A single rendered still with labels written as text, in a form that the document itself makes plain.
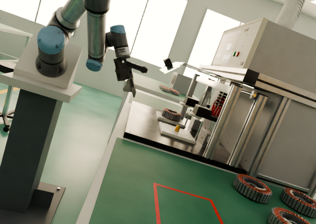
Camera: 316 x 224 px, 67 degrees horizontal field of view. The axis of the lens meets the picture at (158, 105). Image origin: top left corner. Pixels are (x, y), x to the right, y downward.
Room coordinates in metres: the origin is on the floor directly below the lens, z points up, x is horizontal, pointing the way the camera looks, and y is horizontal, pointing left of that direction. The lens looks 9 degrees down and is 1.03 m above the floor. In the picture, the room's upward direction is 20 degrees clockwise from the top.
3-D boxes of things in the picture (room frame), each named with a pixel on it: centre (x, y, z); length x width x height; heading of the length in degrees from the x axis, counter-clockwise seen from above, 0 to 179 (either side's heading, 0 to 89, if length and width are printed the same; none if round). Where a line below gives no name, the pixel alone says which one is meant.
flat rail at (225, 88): (1.16, -0.20, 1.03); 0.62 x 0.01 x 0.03; 7
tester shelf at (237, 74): (1.19, -0.42, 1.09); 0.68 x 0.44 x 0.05; 7
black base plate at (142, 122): (1.15, -0.12, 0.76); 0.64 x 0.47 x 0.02; 7
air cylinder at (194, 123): (1.28, -0.23, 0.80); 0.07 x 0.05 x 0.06; 7
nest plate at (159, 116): (1.27, -0.09, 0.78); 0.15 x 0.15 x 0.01; 7
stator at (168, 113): (1.27, -0.09, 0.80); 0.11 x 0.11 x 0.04
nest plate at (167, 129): (1.03, -0.12, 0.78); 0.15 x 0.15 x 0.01; 7
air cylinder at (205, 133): (1.04, -0.26, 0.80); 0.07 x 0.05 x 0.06; 7
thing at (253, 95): (1.17, -0.28, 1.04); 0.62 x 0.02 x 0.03; 7
